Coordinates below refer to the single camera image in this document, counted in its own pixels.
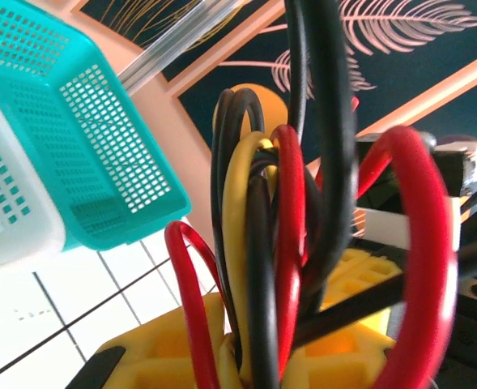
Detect yellow cable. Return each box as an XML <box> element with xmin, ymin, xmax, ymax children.
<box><xmin>220</xmin><ymin>131</ymin><xmax>279</xmax><ymax>382</ymax></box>

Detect white plastic basket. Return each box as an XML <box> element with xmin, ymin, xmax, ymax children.
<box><xmin>0</xmin><ymin>76</ymin><xmax>67</xmax><ymax>275</ymax></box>

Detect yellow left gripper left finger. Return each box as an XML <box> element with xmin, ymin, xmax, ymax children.
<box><xmin>66</xmin><ymin>292</ymin><xmax>243</xmax><ymax>389</ymax></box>

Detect teal plastic basket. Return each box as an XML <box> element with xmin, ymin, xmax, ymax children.
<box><xmin>0</xmin><ymin>0</ymin><xmax>193</xmax><ymax>254</ymax></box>

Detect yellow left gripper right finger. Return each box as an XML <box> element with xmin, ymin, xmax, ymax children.
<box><xmin>290</xmin><ymin>322</ymin><xmax>397</xmax><ymax>389</ymax></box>

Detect red cable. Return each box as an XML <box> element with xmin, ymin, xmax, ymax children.
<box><xmin>269</xmin><ymin>124</ymin><xmax>309</xmax><ymax>382</ymax></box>
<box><xmin>164</xmin><ymin>220</ymin><xmax>231</xmax><ymax>389</ymax></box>
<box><xmin>353</xmin><ymin>124</ymin><xmax>460</xmax><ymax>389</ymax></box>

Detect aluminium frame post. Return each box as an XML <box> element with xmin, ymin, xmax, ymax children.
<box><xmin>116</xmin><ymin>0</ymin><xmax>245</xmax><ymax>92</ymax></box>

